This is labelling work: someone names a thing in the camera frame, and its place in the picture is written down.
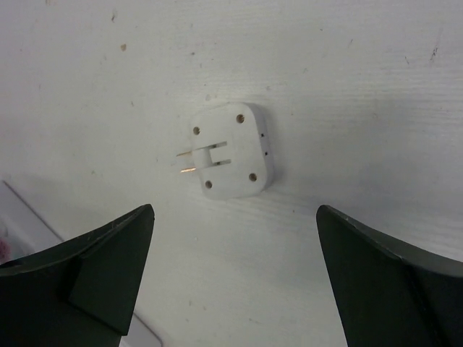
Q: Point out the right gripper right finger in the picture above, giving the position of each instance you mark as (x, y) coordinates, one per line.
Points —
(389, 292)

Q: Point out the white plug adapter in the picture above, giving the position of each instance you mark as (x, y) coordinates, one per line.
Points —
(230, 151)

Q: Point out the white power strip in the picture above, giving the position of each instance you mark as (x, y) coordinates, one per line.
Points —
(28, 233)

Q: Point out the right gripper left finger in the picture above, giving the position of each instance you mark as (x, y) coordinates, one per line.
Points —
(81, 292)

